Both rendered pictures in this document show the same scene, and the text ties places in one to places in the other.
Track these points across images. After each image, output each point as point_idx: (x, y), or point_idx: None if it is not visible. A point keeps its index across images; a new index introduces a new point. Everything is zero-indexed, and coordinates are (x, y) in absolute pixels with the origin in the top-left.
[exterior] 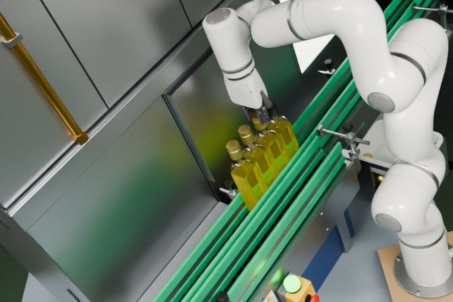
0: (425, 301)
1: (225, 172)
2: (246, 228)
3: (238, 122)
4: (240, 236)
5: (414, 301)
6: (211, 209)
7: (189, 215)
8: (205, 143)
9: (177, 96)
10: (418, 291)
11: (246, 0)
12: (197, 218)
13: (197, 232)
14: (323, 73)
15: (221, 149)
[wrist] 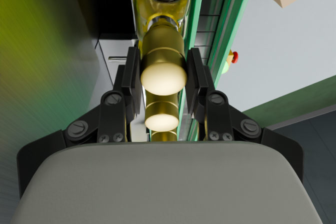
0: None
1: None
2: (184, 90)
3: None
4: (183, 96)
5: None
6: (101, 53)
7: (104, 90)
8: (74, 116)
9: None
10: None
11: None
12: (105, 75)
13: (114, 77)
14: None
15: (77, 62)
